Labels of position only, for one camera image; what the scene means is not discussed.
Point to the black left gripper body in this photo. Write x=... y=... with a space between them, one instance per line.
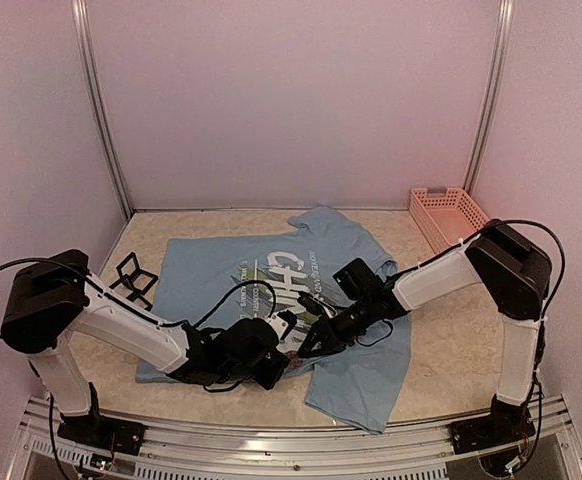
x=265 y=379

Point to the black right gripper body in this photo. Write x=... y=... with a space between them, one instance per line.
x=356 y=323

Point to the light blue printed t-shirt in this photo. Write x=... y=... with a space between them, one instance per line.
x=358 y=386

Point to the pink plastic basket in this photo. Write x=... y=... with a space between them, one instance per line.
x=445 y=217

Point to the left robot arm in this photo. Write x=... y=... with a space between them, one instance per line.
x=52 y=298

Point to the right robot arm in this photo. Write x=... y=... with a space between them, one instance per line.
x=514 y=270

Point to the black brooch display case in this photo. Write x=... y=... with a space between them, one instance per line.
x=136 y=280

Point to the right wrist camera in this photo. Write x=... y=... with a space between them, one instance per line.
x=314 y=306

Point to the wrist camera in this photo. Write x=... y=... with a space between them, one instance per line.
x=314 y=306
x=285 y=325

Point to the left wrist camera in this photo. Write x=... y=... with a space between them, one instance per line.
x=285 y=325

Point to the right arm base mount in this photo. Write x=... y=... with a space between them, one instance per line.
x=484 y=432

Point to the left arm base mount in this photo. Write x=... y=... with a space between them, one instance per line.
x=105 y=433

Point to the aluminium front rail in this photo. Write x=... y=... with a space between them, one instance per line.
x=187 y=450

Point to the right aluminium corner post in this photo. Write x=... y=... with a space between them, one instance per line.
x=491 y=94

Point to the aluminium corner post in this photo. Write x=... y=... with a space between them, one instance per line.
x=86 y=49
x=491 y=94

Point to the left aluminium corner post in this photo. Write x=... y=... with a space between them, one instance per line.
x=86 y=49

